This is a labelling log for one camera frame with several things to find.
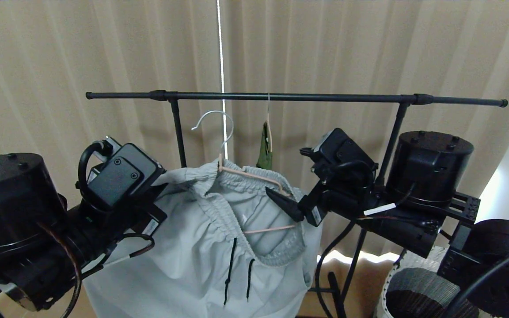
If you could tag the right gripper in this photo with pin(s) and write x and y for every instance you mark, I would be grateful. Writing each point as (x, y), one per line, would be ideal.
(338, 203)

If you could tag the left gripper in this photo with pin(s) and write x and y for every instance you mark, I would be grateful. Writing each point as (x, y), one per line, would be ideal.
(117, 225)

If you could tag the pale grey garment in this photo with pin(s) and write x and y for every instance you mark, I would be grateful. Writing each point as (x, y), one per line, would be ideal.
(184, 265)

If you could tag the green long-sleeved shirt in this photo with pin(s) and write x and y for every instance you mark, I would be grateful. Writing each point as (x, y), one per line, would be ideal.
(264, 150)

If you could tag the pink clothes hanger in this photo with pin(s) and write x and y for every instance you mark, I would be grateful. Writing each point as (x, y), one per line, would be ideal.
(250, 174)
(269, 128)

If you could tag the black clothes rack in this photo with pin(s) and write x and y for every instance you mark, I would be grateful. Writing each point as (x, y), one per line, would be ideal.
(325, 97)

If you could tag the white laundry basket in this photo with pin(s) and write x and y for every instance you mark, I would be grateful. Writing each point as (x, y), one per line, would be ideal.
(413, 287)

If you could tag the beige curtain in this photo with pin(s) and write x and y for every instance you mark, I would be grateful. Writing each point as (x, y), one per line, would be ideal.
(369, 44)

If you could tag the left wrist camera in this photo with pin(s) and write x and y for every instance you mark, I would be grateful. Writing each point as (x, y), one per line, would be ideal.
(122, 176)

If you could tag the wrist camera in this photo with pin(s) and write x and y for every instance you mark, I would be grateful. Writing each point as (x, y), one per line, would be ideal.
(343, 154)
(122, 176)

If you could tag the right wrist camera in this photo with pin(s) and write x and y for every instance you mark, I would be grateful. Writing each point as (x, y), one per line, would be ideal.
(343, 154)

